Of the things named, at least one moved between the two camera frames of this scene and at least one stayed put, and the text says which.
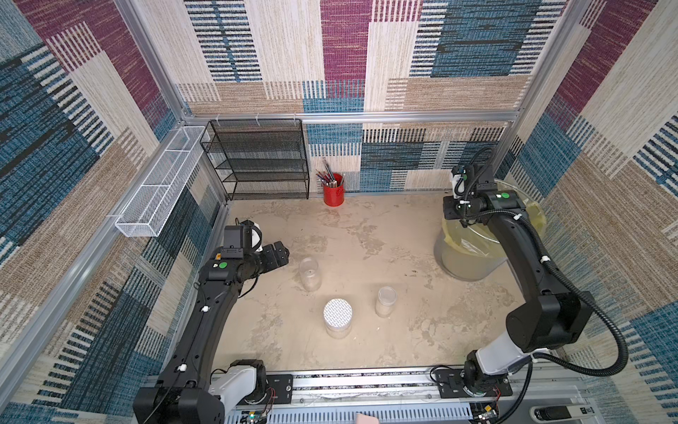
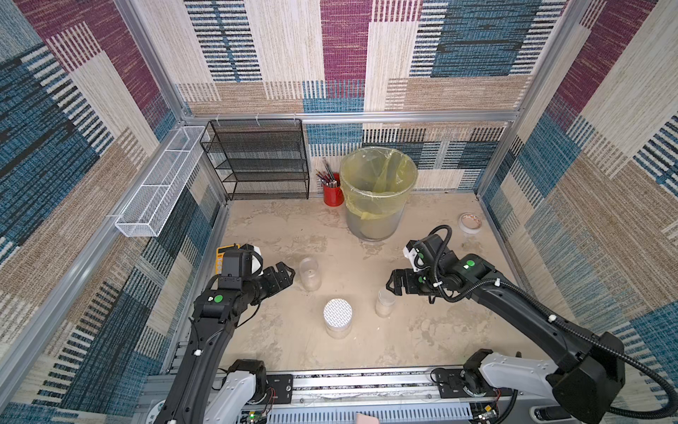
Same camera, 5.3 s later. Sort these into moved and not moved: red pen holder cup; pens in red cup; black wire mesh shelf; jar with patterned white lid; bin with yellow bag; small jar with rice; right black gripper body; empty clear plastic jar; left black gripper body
Moved: right black gripper body; bin with yellow bag; left black gripper body
Not moved: red pen holder cup; small jar with rice; empty clear plastic jar; black wire mesh shelf; pens in red cup; jar with patterned white lid
